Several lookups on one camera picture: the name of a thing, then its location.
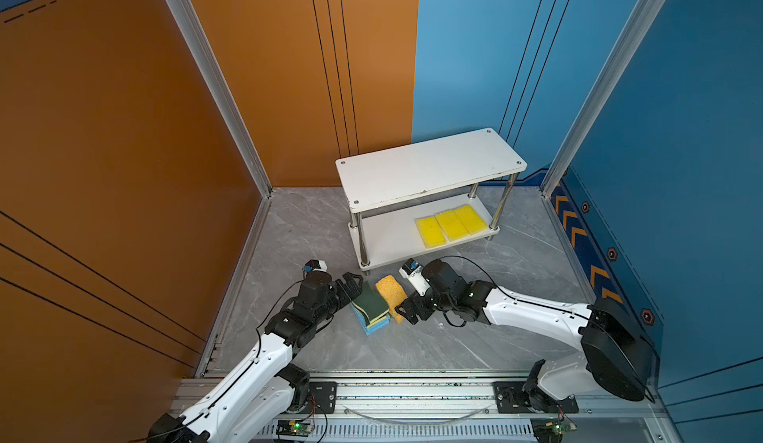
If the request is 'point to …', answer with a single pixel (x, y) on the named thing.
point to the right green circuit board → (547, 430)
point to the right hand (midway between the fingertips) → (405, 299)
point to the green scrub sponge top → (371, 303)
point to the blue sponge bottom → (375, 327)
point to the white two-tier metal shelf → (388, 190)
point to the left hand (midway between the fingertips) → (355, 282)
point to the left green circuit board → (295, 427)
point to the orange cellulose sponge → (394, 295)
